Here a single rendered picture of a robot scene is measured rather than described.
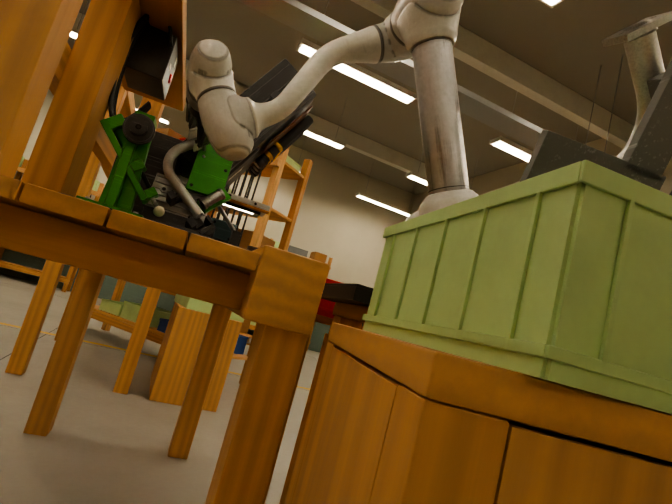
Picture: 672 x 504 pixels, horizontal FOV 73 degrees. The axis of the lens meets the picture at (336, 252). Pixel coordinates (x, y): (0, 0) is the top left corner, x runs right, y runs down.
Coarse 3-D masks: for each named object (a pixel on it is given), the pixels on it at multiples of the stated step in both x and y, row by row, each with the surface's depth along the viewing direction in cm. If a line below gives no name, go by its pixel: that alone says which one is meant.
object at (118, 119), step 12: (108, 120) 113; (120, 120) 114; (108, 132) 113; (120, 132) 115; (120, 144) 116; (120, 156) 114; (132, 168) 115; (144, 168) 116; (132, 180) 114; (144, 180) 117; (144, 192) 116; (156, 192) 116
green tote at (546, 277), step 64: (512, 192) 43; (576, 192) 36; (640, 192) 36; (384, 256) 72; (448, 256) 52; (512, 256) 41; (576, 256) 35; (640, 256) 36; (384, 320) 64; (448, 320) 48; (512, 320) 38; (576, 320) 34; (640, 320) 36; (576, 384) 34; (640, 384) 35
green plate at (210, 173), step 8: (208, 144) 151; (200, 152) 149; (208, 152) 150; (200, 160) 148; (208, 160) 150; (216, 160) 151; (224, 160) 152; (192, 168) 147; (200, 168) 148; (208, 168) 149; (216, 168) 150; (224, 168) 151; (192, 176) 146; (200, 176) 147; (208, 176) 148; (216, 176) 149; (224, 176) 150; (192, 184) 145; (200, 184) 146; (208, 184) 147; (216, 184) 148; (224, 184) 149; (200, 192) 145; (208, 192) 146
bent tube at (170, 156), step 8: (184, 144) 145; (192, 144) 146; (168, 152) 142; (176, 152) 143; (168, 160) 141; (168, 168) 140; (168, 176) 140; (176, 176) 141; (176, 184) 140; (184, 192) 139; (184, 200) 139; (192, 200) 140; (192, 208) 139; (200, 216) 141
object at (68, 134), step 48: (0, 0) 78; (48, 0) 80; (96, 0) 118; (0, 48) 77; (48, 48) 82; (96, 48) 118; (0, 96) 77; (96, 96) 117; (0, 144) 77; (48, 144) 113
